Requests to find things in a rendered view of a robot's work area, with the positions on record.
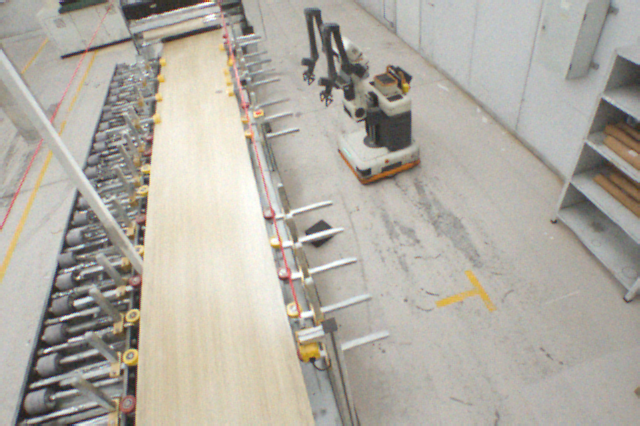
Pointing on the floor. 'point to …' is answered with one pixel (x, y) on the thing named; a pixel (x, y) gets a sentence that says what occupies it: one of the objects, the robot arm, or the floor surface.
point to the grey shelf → (627, 97)
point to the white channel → (65, 158)
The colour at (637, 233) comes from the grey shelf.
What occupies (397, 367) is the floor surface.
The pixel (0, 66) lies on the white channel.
